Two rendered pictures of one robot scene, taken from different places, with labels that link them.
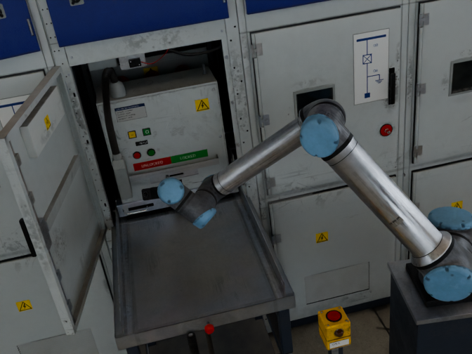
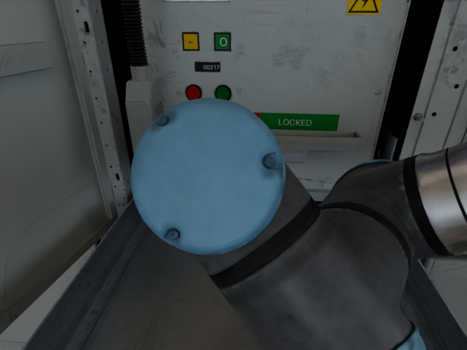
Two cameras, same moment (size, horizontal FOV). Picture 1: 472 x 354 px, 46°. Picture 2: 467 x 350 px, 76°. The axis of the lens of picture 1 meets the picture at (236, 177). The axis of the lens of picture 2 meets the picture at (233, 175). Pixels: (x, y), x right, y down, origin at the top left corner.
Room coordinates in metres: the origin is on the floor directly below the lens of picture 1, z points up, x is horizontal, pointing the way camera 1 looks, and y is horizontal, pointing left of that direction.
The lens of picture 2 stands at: (1.52, 0.18, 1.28)
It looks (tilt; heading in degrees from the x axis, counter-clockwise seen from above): 28 degrees down; 13
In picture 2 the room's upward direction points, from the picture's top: straight up
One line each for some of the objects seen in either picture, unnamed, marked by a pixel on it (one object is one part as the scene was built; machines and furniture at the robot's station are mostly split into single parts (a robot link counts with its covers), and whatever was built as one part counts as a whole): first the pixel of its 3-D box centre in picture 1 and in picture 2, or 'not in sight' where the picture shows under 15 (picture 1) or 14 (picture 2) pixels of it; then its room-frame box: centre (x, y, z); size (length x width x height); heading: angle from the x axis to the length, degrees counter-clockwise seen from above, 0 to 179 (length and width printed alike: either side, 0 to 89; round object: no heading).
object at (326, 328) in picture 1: (334, 327); not in sight; (1.27, -0.24, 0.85); 0.08 x 0.08 x 0.10; 8
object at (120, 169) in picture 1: (122, 176); (149, 126); (2.02, 0.46, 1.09); 0.08 x 0.05 x 0.17; 8
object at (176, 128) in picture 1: (168, 147); (260, 89); (2.12, 0.26, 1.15); 0.48 x 0.01 x 0.48; 98
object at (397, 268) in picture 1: (444, 285); not in sight; (1.51, -0.69, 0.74); 0.32 x 0.32 x 0.02; 0
